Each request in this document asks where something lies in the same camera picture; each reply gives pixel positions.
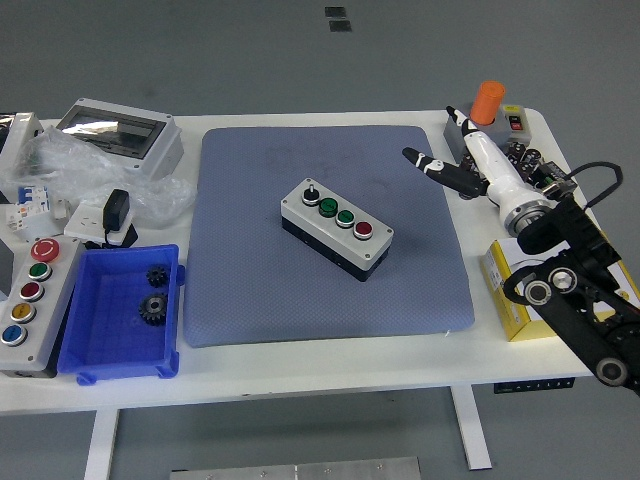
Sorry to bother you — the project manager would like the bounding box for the white blue circuit breaker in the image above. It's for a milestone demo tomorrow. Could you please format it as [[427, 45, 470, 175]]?
[[4, 183, 55, 234]]

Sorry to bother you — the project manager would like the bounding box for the grey four-button control box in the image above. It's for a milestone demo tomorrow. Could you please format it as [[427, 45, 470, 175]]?
[[279, 177, 395, 284]]

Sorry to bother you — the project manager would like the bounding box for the orange cylinder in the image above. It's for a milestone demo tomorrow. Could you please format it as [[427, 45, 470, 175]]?
[[469, 80, 507, 126]]

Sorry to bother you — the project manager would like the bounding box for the yellow white cardboard box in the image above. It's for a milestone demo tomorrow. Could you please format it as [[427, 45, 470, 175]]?
[[480, 238, 640, 343]]

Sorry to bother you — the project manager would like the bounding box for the clear plastic bag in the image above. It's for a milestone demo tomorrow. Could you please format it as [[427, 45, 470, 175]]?
[[0, 124, 196, 231]]

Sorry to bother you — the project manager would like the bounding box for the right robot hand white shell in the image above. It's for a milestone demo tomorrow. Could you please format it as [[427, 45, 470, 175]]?
[[401, 105, 539, 214]]

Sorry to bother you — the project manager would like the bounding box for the white power socket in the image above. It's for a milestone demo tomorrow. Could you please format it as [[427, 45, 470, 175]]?
[[63, 199, 136, 247]]

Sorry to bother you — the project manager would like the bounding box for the black power adapter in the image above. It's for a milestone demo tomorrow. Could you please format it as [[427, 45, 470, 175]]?
[[102, 188, 131, 234]]

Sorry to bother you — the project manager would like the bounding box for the white table leg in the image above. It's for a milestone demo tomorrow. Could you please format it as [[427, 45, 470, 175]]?
[[83, 408, 121, 480], [448, 384, 494, 471]]

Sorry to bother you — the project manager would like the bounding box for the black table control panel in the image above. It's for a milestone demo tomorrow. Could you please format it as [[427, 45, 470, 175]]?
[[493, 378, 576, 395]]

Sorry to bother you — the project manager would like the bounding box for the blue plastic bin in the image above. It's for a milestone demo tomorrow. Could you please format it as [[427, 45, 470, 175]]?
[[56, 243, 187, 386]]

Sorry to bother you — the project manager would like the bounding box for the grey-blue padded mat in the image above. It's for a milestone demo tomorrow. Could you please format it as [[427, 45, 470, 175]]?
[[182, 124, 476, 349]]

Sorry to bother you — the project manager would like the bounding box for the grey five-button control box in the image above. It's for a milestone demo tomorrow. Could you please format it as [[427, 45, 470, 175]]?
[[0, 237, 86, 380]]

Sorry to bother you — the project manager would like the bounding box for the grey enclosure with clear lid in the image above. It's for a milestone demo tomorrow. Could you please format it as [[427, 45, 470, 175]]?
[[54, 97, 185, 182]]

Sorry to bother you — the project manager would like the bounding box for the large black bevel gear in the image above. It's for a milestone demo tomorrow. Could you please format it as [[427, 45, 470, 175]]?
[[137, 292, 169, 327]]

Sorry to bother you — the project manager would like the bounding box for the grey switch box base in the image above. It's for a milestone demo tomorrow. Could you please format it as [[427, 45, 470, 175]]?
[[443, 102, 532, 162]]

